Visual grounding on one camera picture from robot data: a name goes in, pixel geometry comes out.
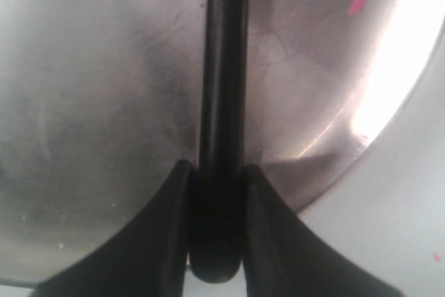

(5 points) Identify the round steel plate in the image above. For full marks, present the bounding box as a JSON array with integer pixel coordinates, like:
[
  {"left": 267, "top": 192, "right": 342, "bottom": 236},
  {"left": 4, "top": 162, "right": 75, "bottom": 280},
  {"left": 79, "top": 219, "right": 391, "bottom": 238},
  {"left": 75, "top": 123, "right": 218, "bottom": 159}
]
[{"left": 1, "top": 0, "right": 444, "bottom": 286}]

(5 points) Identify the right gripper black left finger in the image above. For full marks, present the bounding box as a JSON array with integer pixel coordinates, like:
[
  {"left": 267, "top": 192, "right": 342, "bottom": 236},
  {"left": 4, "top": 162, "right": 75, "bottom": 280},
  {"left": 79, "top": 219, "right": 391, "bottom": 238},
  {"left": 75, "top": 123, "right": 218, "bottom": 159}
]
[{"left": 33, "top": 161, "right": 191, "bottom": 296}]

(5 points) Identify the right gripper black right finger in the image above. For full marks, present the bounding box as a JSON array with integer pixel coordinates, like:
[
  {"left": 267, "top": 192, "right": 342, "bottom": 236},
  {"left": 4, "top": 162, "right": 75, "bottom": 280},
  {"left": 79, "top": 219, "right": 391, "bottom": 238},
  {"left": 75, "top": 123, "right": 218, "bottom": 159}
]
[{"left": 243, "top": 165, "right": 402, "bottom": 296}]

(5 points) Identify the black knife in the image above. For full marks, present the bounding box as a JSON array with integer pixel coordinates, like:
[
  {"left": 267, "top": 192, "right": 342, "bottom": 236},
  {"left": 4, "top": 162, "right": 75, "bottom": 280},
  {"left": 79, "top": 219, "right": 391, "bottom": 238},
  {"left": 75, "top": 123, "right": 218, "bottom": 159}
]
[{"left": 189, "top": 0, "right": 249, "bottom": 283}]

